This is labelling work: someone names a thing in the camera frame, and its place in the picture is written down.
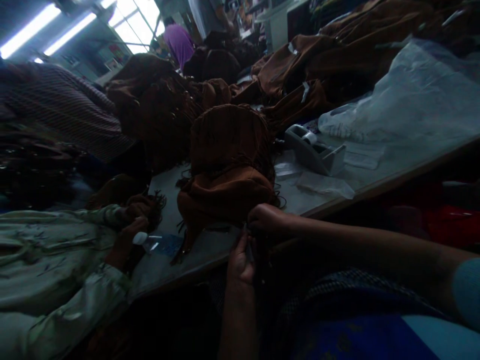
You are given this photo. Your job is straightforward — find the dark studded brown bag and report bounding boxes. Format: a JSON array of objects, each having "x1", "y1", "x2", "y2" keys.
[{"x1": 0, "y1": 129, "x2": 89, "y2": 205}]

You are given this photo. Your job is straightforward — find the white paper sheet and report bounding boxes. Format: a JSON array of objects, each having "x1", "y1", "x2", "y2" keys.
[{"x1": 341, "y1": 143, "x2": 388, "y2": 169}]

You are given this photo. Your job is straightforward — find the clear plastic bag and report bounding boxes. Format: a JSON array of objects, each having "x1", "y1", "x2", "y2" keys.
[{"x1": 317, "y1": 37, "x2": 480, "y2": 152}]

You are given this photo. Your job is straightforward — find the clear plastic water bottle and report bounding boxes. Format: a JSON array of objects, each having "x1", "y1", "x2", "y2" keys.
[{"x1": 133, "y1": 231, "x2": 185, "y2": 258}]

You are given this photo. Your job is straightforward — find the pile of tagged brown bags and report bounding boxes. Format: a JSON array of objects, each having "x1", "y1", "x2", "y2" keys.
[{"x1": 250, "y1": 0, "x2": 480, "y2": 120}]

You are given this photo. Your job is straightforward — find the person's right hand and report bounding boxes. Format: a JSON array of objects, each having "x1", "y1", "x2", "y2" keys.
[{"x1": 245, "y1": 203, "x2": 302, "y2": 242}]

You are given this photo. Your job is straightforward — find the brown fringed leather piece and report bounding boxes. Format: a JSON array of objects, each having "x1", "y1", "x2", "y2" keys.
[{"x1": 122, "y1": 188, "x2": 169, "y2": 235}]

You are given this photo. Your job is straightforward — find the person's body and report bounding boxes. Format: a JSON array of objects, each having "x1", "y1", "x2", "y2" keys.
[{"x1": 258, "y1": 266, "x2": 480, "y2": 360}]

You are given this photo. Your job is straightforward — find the fluorescent ceiling light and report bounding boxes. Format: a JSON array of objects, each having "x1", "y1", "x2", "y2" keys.
[
  {"x1": 44, "y1": 10, "x2": 99, "y2": 56},
  {"x1": 0, "y1": 0, "x2": 65, "y2": 59}
]

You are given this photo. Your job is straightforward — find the person's left hand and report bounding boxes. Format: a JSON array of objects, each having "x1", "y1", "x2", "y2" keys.
[{"x1": 226, "y1": 235, "x2": 260, "y2": 289}]

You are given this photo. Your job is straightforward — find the small clear plastic packet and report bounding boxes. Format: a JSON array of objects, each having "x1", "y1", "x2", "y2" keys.
[
  {"x1": 274, "y1": 160, "x2": 303, "y2": 183},
  {"x1": 296, "y1": 171, "x2": 356, "y2": 200}
]

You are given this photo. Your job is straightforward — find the window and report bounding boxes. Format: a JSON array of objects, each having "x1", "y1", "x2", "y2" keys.
[{"x1": 107, "y1": 0, "x2": 163, "y2": 54}]

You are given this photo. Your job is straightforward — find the grey tape dispenser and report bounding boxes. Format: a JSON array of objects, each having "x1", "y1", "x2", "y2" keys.
[{"x1": 284, "y1": 124, "x2": 348, "y2": 177}]

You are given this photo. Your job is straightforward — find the brown fringed suede bag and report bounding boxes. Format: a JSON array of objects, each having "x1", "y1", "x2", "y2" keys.
[{"x1": 170, "y1": 103, "x2": 288, "y2": 266}]

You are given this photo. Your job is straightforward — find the pile of fringed brown bags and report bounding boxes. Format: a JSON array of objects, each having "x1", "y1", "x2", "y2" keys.
[{"x1": 106, "y1": 52, "x2": 243, "y2": 173}]

